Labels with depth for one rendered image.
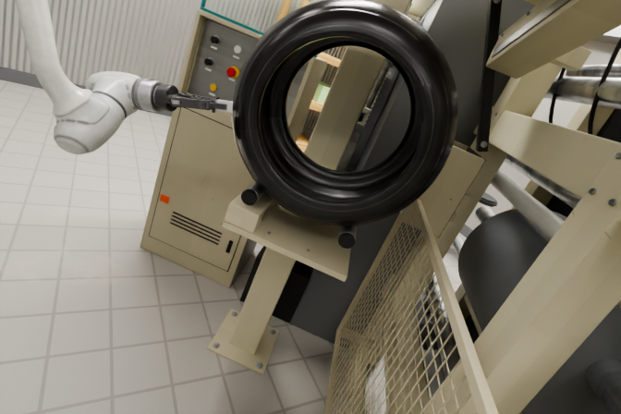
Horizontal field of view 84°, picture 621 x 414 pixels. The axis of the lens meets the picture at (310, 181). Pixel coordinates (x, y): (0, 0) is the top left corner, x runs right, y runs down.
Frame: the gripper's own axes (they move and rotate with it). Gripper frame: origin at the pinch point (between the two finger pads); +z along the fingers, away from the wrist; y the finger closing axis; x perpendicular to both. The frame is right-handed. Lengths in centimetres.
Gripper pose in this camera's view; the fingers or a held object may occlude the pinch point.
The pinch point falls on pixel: (228, 106)
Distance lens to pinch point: 100.4
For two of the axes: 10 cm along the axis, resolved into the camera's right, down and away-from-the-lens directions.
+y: 1.7, -2.9, 9.4
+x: -1.2, 9.4, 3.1
